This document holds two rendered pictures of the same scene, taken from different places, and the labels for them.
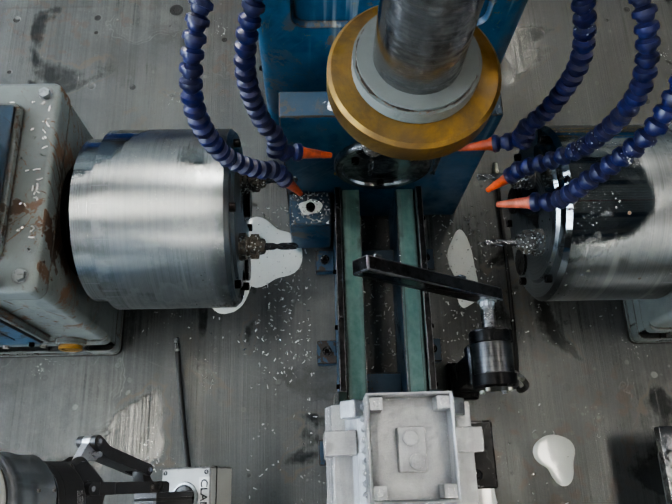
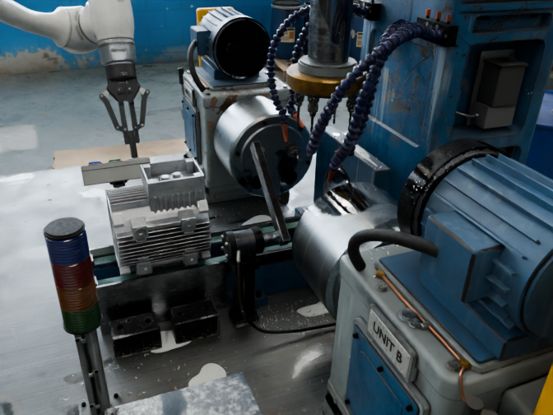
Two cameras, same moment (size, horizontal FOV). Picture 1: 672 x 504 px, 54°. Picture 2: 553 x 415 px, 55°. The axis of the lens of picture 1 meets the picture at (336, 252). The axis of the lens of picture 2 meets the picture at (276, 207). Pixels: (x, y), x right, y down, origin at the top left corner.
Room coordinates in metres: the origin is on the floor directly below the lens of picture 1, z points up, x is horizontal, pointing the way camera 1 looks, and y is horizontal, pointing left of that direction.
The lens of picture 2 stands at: (-0.03, -1.17, 1.64)
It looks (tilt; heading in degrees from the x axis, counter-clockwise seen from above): 29 degrees down; 74
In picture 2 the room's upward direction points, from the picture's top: 1 degrees clockwise
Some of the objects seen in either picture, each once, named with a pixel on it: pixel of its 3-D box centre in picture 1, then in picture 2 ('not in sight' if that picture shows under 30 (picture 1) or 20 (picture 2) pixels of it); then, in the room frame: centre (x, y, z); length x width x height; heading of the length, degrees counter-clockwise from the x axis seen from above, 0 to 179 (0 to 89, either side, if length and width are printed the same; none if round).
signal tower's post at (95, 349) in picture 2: not in sight; (85, 331); (-0.14, -0.42, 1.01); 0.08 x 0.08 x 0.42; 6
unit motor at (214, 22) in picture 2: not in sight; (219, 76); (0.27, 0.56, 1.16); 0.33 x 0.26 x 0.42; 96
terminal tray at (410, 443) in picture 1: (408, 448); (173, 184); (0.05, -0.10, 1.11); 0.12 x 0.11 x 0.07; 6
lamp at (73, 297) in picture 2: not in sight; (76, 290); (-0.14, -0.42, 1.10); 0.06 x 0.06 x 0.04
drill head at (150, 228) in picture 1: (137, 220); (256, 139); (0.33, 0.28, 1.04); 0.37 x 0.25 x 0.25; 96
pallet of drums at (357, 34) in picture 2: not in sight; (323, 37); (2.24, 4.76, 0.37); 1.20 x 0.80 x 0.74; 1
